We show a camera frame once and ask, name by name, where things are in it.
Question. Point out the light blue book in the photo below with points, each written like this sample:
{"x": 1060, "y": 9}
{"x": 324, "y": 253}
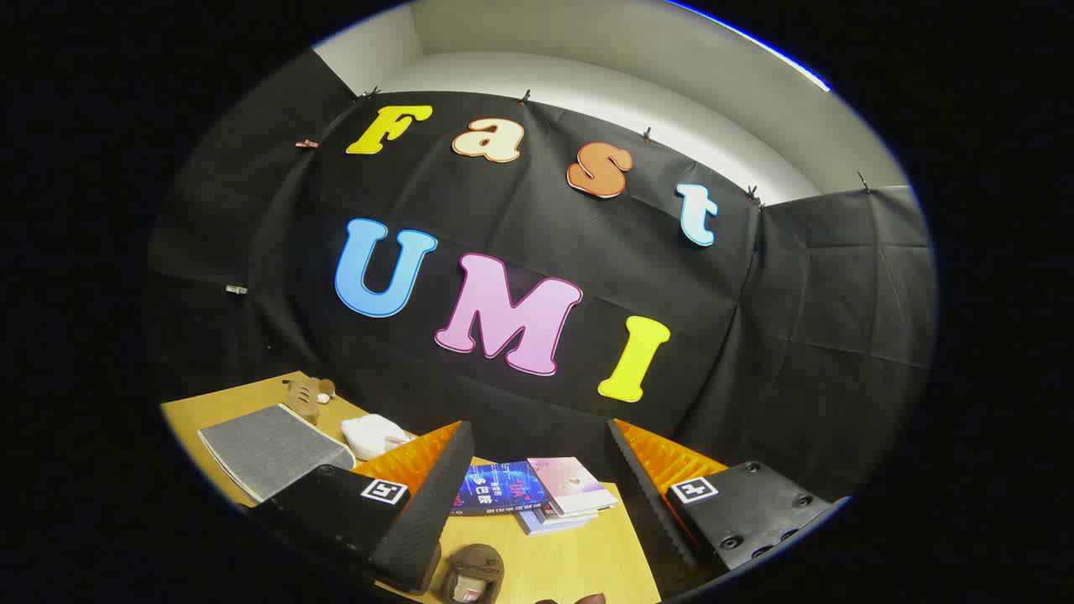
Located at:
{"x": 545, "y": 525}

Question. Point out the grey fabric storage box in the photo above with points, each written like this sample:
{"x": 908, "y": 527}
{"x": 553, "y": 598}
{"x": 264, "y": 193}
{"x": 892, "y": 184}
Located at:
{"x": 273, "y": 449}

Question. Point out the brown striped plush toy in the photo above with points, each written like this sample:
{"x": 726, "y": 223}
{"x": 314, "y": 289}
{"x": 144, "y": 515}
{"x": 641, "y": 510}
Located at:
{"x": 306, "y": 396}

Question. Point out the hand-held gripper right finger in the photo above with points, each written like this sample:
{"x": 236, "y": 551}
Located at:
{"x": 650, "y": 495}

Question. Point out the brown fuzzy shoe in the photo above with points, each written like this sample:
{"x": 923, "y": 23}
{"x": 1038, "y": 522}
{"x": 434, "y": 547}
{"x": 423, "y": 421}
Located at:
{"x": 575, "y": 599}
{"x": 474, "y": 570}

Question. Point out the white plush toy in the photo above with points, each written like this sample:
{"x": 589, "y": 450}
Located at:
{"x": 372, "y": 436}

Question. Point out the white book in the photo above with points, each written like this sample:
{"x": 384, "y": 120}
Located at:
{"x": 587, "y": 512}

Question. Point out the pink cover book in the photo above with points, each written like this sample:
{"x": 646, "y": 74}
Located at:
{"x": 566, "y": 482}

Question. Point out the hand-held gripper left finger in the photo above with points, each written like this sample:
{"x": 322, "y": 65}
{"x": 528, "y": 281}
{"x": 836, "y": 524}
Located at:
{"x": 428, "y": 512}

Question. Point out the dark blue book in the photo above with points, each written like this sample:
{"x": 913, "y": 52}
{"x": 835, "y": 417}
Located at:
{"x": 499, "y": 488}

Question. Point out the black backdrop cloth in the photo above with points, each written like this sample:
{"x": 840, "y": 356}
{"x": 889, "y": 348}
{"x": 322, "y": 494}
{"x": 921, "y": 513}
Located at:
{"x": 545, "y": 210}

